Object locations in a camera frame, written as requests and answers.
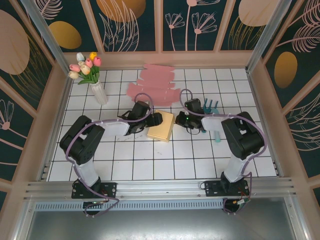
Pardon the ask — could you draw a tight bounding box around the aluminium table side rail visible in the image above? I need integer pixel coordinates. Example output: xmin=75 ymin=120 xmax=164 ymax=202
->
xmin=245 ymin=65 xmax=286 ymax=179
xmin=37 ymin=74 xmax=75 ymax=182

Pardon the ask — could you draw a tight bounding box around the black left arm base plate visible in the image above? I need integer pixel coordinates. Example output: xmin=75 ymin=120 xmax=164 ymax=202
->
xmin=71 ymin=181 xmax=118 ymax=200

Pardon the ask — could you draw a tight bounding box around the yellow paper box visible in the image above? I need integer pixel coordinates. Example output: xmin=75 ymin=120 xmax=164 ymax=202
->
xmin=146 ymin=109 xmax=175 ymax=143

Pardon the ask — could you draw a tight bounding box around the artificial tulip bouquet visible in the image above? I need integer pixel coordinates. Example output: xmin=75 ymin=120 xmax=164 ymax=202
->
xmin=67 ymin=51 xmax=103 ymax=86

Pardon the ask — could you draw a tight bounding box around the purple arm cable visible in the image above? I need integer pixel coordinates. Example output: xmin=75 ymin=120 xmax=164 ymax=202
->
xmin=65 ymin=92 xmax=154 ymax=218
xmin=179 ymin=89 xmax=267 ymax=216

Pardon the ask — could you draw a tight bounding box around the slotted grey cable duct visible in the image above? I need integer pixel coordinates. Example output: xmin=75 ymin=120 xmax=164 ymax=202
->
xmin=33 ymin=200 xmax=225 ymax=211

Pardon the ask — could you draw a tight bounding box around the pink paper box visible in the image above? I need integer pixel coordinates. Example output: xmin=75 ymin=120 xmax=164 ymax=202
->
xmin=125 ymin=63 xmax=181 ymax=107

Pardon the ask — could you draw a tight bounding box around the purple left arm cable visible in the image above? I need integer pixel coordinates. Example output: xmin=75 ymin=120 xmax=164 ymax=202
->
xmin=65 ymin=92 xmax=154 ymax=218

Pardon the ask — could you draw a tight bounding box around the white ribbed vase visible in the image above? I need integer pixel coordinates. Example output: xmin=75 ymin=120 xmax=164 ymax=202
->
xmin=89 ymin=81 xmax=109 ymax=106

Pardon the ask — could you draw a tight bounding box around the light blue garden trowel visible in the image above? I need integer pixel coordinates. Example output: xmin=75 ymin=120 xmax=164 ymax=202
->
xmin=211 ymin=107 xmax=223 ymax=144

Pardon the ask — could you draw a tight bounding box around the aluminium frame post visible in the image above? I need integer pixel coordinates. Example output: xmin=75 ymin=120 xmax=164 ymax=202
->
xmin=246 ymin=0 xmax=293 ymax=73
xmin=19 ymin=0 xmax=70 ymax=76

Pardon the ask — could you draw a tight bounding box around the grey metal sheet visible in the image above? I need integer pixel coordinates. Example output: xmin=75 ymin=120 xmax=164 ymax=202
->
xmin=14 ymin=209 xmax=310 ymax=240

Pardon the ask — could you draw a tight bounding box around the teal garden fork wooden handle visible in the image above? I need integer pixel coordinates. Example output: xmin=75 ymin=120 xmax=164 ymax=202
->
xmin=200 ymin=98 xmax=220 ymax=134

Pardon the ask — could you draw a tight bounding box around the aluminium mounting rail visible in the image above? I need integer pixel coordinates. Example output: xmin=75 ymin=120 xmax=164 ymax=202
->
xmin=23 ymin=176 xmax=300 ymax=202

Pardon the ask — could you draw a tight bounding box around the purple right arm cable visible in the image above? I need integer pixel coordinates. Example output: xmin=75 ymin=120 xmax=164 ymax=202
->
xmin=179 ymin=89 xmax=267 ymax=216

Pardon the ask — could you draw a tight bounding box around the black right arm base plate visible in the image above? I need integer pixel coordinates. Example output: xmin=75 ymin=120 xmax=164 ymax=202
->
xmin=204 ymin=179 xmax=251 ymax=198

